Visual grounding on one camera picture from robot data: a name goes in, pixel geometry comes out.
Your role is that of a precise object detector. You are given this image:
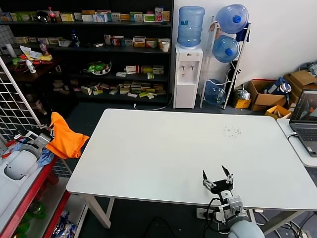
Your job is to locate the purple drink bottle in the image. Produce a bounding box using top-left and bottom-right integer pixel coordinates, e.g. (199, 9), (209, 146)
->
(39, 41), (50, 57)

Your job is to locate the black floor cable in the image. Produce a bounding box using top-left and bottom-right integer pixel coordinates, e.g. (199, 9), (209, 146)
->
(145, 217), (174, 238)

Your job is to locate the blue drink bottle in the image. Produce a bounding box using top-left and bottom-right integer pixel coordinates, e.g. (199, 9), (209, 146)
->
(71, 30), (81, 48)

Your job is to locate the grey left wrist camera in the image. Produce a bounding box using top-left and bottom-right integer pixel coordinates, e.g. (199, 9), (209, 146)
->
(13, 130), (38, 144)

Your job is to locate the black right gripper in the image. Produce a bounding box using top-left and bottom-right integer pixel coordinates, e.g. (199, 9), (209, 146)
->
(203, 165), (234, 199)

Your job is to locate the blue water jug blue cap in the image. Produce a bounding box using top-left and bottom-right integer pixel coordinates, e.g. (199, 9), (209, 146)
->
(212, 35), (241, 63)
(215, 3), (250, 35)

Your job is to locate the white wire jug rack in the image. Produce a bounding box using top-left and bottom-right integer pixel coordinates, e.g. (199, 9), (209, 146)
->
(200, 15), (252, 110)

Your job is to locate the dark blue hanging cloth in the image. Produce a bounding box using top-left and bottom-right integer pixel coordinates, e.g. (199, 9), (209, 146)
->
(236, 23), (250, 42)

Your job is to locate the grey blue fabric pile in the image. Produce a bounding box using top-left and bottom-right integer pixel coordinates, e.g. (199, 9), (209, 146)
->
(298, 60), (317, 78)

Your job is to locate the white wire grid panel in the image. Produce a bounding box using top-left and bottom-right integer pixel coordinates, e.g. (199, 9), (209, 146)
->
(0, 56), (73, 178)

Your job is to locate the blue white package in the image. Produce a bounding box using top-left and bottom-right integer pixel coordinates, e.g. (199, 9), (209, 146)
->
(52, 210), (76, 238)

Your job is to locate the yellow orange white box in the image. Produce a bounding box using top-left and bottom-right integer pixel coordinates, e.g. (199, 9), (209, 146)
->
(133, 37), (147, 48)

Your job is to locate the bowl of green fruit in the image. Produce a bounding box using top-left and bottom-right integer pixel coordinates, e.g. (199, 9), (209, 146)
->
(83, 61), (112, 75)

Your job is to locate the white power strip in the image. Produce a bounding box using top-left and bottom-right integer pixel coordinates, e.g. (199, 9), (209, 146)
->
(197, 207), (215, 220)

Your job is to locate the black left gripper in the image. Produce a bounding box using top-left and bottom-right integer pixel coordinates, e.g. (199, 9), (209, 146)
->
(37, 125), (54, 139)

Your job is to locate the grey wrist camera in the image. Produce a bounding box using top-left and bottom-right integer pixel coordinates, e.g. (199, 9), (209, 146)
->
(13, 130), (38, 144)
(214, 195), (245, 221)

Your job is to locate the open brown cardboard box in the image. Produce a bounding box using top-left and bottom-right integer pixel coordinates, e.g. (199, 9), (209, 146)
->
(248, 79), (287, 112)

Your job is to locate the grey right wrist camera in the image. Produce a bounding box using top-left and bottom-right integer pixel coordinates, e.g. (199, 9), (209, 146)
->
(214, 195), (245, 221)

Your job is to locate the black power strip cable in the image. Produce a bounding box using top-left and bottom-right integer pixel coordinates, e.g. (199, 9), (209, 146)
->
(203, 219), (211, 238)

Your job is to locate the yellow open bin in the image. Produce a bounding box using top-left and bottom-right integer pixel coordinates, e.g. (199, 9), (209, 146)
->
(264, 104), (292, 120)

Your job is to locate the white floor cable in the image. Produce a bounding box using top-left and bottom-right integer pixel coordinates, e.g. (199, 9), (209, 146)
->
(134, 93), (175, 112)

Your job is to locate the white paper roll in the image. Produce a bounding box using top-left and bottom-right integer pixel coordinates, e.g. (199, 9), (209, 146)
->
(4, 43), (16, 57)

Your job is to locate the yellow green medicine box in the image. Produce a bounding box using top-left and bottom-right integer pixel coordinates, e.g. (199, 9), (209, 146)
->
(60, 13), (76, 23)

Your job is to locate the red blue medicine box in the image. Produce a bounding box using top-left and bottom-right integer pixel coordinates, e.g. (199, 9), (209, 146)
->
(111, 36), (125, 47)

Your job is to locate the black shelf unit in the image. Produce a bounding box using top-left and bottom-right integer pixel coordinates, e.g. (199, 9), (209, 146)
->
(0, 0), (175, 105)

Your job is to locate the white printed paper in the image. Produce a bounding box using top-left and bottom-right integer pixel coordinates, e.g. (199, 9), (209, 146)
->
(19, 46), (42, 60)

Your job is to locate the large brown cardboard box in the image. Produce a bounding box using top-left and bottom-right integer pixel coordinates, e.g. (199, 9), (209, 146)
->
(283, 69), (317, 110)

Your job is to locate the dark wooden table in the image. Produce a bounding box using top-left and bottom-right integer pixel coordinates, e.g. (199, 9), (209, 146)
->
(5, 56), (79, 119)

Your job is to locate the clear plastic bag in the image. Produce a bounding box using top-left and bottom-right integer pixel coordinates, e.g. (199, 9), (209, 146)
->
(234, 84), (251, 100)

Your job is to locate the grey open laptop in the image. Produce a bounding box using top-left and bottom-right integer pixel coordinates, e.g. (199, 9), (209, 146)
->
(289, 89), (317, 157)

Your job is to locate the small white bottle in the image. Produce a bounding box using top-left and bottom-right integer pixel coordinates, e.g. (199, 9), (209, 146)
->
(26, 60), (37, 74)

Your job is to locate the light blue crumpled cloth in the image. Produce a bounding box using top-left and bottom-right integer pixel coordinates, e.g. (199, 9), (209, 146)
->
(37, 147), (55, 167)

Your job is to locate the cola bottle red cap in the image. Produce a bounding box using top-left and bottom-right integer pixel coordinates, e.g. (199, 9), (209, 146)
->
(48, 7), (58, 24)

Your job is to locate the brown cardboard tag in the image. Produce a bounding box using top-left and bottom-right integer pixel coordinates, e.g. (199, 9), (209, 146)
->
(209, 21), (222, 39)

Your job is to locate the blue water dispenser bottle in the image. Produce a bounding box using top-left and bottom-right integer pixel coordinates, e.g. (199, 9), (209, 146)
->
(177, 6), (206, 49)

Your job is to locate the orange t-shirt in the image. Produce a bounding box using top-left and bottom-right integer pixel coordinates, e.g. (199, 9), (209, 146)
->
(46, 112), (90, 160)

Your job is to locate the small yellow box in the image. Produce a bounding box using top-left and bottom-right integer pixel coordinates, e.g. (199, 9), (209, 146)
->
(234, 98), (252, 109)

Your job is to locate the green blue medicine box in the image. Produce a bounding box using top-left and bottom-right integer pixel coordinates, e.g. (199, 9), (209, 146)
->
(130, 12), (144, 23)

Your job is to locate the green plastic toy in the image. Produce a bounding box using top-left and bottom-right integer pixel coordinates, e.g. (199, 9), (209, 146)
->
(24, 202), (48, 221)
(11, 222), (31, 238)

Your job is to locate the red white display cart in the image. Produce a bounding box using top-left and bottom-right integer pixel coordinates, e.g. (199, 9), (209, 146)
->
(0, 155), (73, 238)

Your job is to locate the white water dispenser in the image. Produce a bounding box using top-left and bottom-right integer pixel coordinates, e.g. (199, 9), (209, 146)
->
(173, 44), (204, 110)

